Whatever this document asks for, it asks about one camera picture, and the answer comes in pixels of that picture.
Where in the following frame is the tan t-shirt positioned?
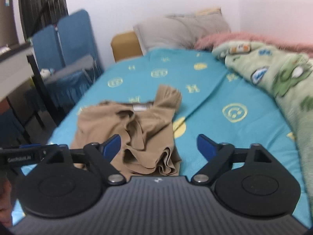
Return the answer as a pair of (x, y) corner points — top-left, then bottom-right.
(71, 85), (182, 179)

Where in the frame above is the person left hand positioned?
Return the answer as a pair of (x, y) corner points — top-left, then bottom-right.
(1, 178), (12, 228)

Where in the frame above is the teal smiley bed sheet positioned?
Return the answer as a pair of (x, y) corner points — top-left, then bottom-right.
(11, 49), (312, 234)

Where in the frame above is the grey folded cloth on chair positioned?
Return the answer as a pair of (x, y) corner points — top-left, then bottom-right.
(43, 55), (95, 84)

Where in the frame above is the green cartoon fleece blanket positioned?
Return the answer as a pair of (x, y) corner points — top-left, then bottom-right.
(212, 41), (312, 226)

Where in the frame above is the blue covered chair left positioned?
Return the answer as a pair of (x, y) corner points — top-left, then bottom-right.
(28, 25), (66, 124)

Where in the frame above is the blue covered chair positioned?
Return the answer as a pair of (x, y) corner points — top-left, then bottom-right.
(28, 25), (66, 124)
(57, 10), (103, 107)

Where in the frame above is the mustard yellow headboard cushion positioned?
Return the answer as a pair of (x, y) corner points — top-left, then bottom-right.
(111, 31), (143, 62)

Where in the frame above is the pink fluffy blanket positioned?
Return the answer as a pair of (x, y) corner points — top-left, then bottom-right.
(194, 31), (313, 58)

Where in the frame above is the blue covered chair right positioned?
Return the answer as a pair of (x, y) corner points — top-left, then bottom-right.
(57, 10), (103, 107)

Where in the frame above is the brown cardboard box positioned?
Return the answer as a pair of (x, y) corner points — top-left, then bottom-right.
(0, 0), (19, 47)

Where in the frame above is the yellow pillow behind grey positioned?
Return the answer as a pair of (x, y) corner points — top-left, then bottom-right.
(195, 7), (221, 16)

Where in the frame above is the dark window door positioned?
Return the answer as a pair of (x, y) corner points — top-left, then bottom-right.
(19, 0), (68, 39)

